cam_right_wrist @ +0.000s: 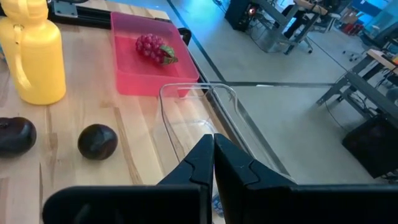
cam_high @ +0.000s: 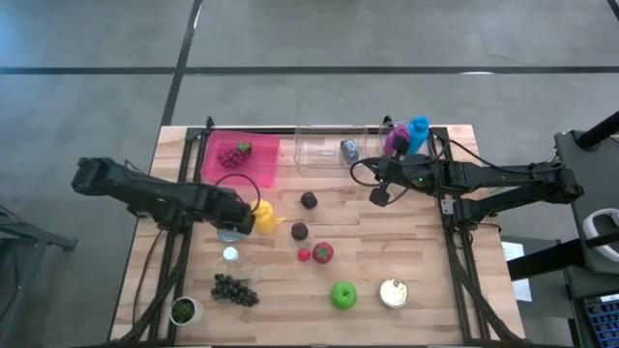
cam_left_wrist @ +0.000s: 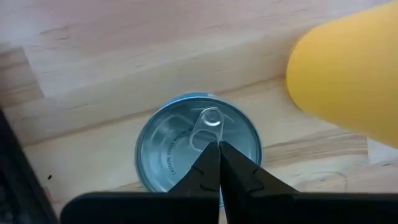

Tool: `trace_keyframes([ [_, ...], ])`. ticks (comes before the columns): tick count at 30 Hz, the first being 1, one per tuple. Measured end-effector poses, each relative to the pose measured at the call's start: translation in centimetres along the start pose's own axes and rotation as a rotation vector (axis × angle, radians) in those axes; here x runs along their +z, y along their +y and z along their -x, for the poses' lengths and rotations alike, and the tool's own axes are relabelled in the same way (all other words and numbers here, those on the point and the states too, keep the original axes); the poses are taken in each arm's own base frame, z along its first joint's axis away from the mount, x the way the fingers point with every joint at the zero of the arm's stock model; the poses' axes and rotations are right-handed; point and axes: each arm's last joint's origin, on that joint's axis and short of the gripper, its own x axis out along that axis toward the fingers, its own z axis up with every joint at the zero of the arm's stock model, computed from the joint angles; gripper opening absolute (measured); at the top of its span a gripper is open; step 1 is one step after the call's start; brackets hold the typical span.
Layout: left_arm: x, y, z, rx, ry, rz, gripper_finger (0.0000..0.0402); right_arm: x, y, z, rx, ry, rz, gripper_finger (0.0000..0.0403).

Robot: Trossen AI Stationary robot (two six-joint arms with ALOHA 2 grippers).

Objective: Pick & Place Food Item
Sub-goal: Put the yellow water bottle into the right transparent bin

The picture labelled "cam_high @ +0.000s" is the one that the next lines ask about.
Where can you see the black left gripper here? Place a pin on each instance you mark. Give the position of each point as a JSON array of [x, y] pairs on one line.
[[225, 208]]

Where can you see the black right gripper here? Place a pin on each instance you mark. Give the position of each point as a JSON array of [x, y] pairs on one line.
[[408, 173]]

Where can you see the yellow plastic water bottle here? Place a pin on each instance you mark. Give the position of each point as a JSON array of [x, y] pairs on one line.
[[268, 217]]

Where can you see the clear plastic water bottle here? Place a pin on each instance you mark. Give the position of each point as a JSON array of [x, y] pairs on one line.
[[230, 253]]

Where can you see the purple plastic water bottle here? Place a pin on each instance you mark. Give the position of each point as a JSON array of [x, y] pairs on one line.
[[399, 130]]

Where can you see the blue-label tin can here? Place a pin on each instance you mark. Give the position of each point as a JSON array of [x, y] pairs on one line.
[[349, 151]]

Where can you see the blue plastic water bottle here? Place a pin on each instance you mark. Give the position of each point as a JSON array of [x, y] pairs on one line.
[[419, 133]]

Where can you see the dark purple toy plum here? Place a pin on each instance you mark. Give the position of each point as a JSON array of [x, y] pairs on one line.
[[300, 231], [309, 200]]

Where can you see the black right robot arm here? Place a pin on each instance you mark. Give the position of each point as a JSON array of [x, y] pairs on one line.
[[508, 176]]

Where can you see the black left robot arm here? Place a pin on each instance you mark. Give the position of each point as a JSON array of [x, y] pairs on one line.
[[145, 193]]

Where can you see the clear plastic bin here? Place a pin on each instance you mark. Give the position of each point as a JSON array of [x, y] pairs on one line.
[[319, 154], [380, 140]]

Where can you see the pink plastic tray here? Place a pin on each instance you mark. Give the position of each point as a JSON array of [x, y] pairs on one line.
[[261, 164]]

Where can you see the small red toy strawberry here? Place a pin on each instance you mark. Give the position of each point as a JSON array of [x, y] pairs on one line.
[[303, 254]]

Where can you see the black toy grape bunch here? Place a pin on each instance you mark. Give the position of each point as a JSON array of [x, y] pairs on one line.
[[234, 290]]

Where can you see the red toy grape bunch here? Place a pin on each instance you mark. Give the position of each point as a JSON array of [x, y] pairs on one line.
[[232, 157]]

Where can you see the large red toy strawberry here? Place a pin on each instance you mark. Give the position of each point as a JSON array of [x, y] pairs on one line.
[[323, 252]]

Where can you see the small potted plant white pot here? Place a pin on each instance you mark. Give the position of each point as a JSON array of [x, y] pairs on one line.
[[185, 310]]

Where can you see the green toy apple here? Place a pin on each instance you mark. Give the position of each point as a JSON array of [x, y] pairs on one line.
[[343, 295]]

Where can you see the silver tin can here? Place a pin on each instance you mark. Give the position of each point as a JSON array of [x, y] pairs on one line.
[[394, 293]]

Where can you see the white paper sheet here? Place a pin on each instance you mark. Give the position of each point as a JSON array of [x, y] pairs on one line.
[[512, 251]]

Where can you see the dark grey equipment cart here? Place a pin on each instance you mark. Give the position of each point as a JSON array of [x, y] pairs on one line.
[[580, 193]]

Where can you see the white headset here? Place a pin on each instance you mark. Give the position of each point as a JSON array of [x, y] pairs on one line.
[[588, 226]]

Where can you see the black pole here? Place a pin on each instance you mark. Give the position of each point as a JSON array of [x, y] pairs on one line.
[[599, 130]]

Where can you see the black metal stand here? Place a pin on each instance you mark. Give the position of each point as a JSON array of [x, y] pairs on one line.
[[29, 237]]

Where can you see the backlit keyboard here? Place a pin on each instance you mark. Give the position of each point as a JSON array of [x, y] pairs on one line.
[[602, 319]]

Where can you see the black metal table frame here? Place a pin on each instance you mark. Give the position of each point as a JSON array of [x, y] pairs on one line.
[[169, 290]]

